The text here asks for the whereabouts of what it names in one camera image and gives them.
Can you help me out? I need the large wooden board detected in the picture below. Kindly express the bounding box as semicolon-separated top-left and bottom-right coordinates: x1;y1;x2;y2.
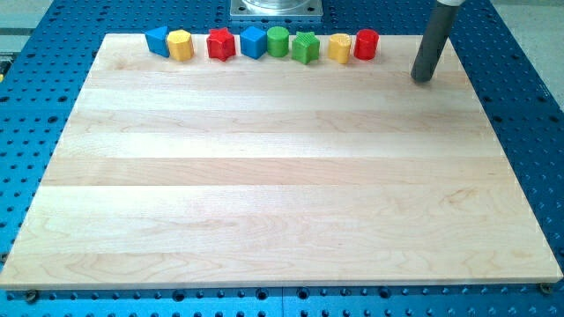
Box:
1;33;562;290

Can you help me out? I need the green star block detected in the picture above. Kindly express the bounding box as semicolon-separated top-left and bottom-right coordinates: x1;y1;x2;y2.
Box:
292;32;320;64

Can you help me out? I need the blue cube block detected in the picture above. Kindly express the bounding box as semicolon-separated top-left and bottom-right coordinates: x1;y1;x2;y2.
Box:
240;26;267;59

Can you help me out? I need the green cylinder block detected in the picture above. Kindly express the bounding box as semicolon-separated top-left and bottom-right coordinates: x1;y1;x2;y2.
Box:
267;26;290;57

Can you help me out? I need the red star block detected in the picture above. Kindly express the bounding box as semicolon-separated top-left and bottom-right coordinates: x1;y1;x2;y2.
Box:
206;28;236;62

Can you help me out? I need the yellow hexagon block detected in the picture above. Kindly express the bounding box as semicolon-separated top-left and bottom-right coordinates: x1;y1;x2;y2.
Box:
167;29;194;62

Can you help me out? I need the blue triangle block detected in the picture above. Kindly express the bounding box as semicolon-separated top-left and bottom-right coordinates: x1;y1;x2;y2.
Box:
145;26;170;58

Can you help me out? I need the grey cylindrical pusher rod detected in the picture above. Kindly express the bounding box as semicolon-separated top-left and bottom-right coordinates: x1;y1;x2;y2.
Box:
411;0;464;83

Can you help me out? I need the left board clamp screw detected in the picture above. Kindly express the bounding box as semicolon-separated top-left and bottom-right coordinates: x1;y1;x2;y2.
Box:
23;290;40;304

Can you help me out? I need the board clamp screw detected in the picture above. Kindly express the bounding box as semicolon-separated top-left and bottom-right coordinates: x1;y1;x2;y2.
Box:
538;284;553;295
23;290;40;304

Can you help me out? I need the right board clamp screw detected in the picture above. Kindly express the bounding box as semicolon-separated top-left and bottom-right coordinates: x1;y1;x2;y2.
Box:
538;284;553;295

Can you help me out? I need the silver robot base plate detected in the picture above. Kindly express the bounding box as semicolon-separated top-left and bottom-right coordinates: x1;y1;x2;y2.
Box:
229;0;323;18

